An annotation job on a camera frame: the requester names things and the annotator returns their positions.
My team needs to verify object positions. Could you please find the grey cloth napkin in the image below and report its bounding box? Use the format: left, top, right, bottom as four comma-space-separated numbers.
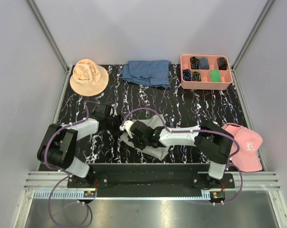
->
120, 114, 169, 160

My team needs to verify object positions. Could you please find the pink compartment tray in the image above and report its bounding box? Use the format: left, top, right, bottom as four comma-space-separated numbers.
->
180, 54, 233, 90

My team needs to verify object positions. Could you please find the blue checkered cloth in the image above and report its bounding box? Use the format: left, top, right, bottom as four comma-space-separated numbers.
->
121, 60, 171, 88

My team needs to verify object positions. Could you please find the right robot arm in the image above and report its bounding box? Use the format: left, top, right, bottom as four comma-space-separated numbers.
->
120, 121, 236, 188

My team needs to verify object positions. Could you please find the yellow patterned rolled sock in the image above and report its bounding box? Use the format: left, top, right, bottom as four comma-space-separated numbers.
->
191, 71, 201, 82

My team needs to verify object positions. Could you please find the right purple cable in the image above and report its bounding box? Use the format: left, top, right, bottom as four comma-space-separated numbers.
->
123, 108, 244, 205

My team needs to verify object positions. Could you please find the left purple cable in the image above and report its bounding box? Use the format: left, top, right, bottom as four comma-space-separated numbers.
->
44, 101, 103, 226

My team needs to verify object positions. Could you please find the pink baseball cap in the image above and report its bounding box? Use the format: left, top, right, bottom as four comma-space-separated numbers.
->
222, 123, 263, 172

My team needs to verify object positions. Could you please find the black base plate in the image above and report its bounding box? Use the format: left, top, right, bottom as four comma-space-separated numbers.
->
67, 163, 236, 190

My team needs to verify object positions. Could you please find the green rolled sock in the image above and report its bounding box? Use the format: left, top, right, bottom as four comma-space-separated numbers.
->
210, 69, 221, 83

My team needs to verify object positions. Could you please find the black patterned sock top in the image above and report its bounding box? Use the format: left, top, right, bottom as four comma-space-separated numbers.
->
190, 56, 200, 69

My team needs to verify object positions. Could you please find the blue dotted rolled sock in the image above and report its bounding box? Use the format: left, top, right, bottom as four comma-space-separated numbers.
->
182, 69, 192, 81

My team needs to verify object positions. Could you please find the orange bucket hat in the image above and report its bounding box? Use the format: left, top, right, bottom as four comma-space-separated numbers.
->
69, 59, 109, 96

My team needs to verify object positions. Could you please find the aluminium front rail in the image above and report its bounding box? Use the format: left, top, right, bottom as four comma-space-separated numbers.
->
24, 171, 280, 200

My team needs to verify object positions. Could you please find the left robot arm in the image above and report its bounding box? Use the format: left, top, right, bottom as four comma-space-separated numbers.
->
37, 104, 123, 188

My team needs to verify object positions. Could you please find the dark brown rolled sock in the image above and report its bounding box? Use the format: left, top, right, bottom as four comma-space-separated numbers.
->
217, 57, 228, 70

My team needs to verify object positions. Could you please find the purple cable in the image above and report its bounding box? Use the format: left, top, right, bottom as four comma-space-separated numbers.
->
44, 101, 103, 226
123, 108, 244, 205

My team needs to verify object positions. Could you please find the blue grey rolled sock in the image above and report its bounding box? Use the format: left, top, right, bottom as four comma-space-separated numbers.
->
199, 57, 210, 70

